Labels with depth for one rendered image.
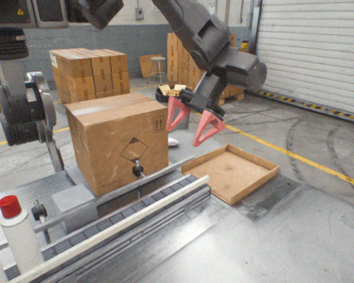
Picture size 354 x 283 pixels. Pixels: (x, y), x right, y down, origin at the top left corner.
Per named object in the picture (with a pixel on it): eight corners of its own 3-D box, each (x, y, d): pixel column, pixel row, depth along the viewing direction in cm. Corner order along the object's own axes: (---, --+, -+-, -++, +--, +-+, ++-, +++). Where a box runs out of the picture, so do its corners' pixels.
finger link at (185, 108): (171, 132, 54) (193, 95, 54) (153, 121, 59) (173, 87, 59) (189, 142, 59) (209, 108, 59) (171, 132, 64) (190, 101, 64)
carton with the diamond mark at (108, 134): (96, 197, 87) (83, 125, 75) (76, 166, 104) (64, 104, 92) (169, 169, 102) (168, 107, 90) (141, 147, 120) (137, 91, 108)
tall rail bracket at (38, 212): (51, 263, 66) (35, 215, 59) (42, 245, 71) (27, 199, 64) (63, 256, 68) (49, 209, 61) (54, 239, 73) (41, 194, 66)
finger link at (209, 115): (192, 144, 49) (216, 104, 49) (170, 132, 54) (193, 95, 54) (209, 155, 54) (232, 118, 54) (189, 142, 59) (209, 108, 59)
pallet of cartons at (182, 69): (196, 114, 400) (199, 36, 349) (165, 101, 460) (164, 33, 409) (244, 99, 466) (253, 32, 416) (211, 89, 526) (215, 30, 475)
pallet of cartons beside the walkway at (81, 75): (133, 112, 407) (128, 54, 367) (82, 124, 362) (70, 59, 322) (103, 95, 493) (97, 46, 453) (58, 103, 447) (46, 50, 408)
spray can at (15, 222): (23, 283, 56) (-7, 212, 47) (18, 267, 60) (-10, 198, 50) (48, 269, 59) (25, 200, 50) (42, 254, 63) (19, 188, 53)
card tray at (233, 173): (230, 206, 86) (232, 197, 84) (180, 173, 103) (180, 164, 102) (277, 174, 103) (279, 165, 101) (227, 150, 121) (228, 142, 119)
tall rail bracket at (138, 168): (146, 210, 83) (143, 169, 76) (134, 200, 88) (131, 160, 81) (154, 206, 85) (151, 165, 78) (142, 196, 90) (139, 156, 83)
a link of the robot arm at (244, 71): (212, 19, 52) (186, 49, 51) (258, 20, 44) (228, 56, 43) (233, 61, 60) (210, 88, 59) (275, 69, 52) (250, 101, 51)
